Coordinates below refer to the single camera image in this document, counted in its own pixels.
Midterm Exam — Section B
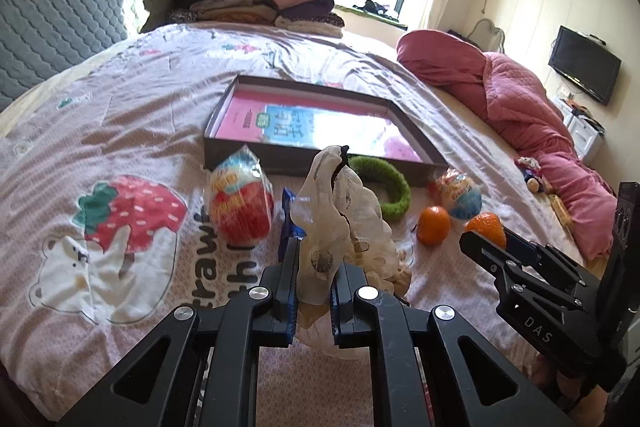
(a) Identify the orange tangerine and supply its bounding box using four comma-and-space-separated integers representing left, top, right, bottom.
464, 212, 506, 249
416, 206, 451, 246

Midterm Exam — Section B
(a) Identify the small red blue surprise egg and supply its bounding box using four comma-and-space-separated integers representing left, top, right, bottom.
427, 168, 483, 221

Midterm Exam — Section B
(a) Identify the small colourful doll toy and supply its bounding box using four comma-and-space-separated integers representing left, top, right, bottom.
514, 156, 553, 194

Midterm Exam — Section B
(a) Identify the large red surprise egg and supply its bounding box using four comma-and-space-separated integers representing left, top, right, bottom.
206, 145, 274, 248

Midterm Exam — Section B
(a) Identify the pink strawberry bear bedsheet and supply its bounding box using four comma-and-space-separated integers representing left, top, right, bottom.
1, 24, 579, 421

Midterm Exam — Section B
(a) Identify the brown walnut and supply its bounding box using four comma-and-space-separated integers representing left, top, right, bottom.
386, 265, 412, 298

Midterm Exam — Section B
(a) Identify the white lace cloth black trim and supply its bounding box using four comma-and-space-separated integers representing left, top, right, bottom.
291, 145, 408, 306

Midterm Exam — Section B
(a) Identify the white drawer cabinet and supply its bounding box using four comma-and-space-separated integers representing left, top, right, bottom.
554, 98, 604, 166

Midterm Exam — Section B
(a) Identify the pink quilted duvet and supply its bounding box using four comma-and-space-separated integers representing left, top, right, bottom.
396, 29, 616, 260

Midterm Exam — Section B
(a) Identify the black wall television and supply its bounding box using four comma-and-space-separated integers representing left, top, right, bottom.
548, 26, 622, 105

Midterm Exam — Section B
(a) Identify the blue snack packet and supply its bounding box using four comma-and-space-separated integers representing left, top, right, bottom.
278, 187, 306, 262

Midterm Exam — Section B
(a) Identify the shallow grey cardboard box tray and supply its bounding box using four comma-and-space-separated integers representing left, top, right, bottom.
203, 76, 448, 187

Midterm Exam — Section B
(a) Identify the green fuzzy ring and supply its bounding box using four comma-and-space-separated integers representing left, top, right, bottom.
348, 154, 412, 223

